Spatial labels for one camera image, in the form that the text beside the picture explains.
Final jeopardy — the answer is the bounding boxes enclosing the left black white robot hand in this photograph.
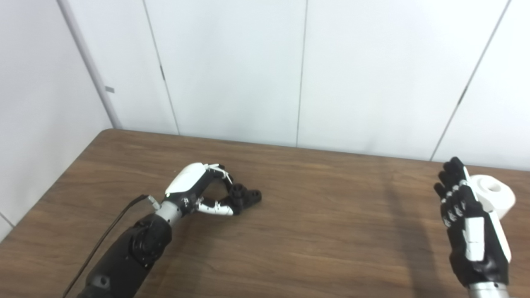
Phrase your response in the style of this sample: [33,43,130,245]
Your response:
[165,163,245,216]

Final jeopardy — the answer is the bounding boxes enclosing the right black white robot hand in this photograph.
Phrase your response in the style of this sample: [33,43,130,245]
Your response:
[434,156,512,288]

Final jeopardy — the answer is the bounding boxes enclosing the round white plastic piece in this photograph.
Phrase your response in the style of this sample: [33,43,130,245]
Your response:
[470,175,516,221]

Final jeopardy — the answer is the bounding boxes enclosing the black plastic holder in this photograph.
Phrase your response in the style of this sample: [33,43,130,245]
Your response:
[230,184,262,215]

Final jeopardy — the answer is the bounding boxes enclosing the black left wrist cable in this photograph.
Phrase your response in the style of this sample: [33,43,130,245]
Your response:
[62,195,161,298]

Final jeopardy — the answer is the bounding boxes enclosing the white corner post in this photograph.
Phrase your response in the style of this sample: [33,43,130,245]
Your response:
[57,0,123,130]

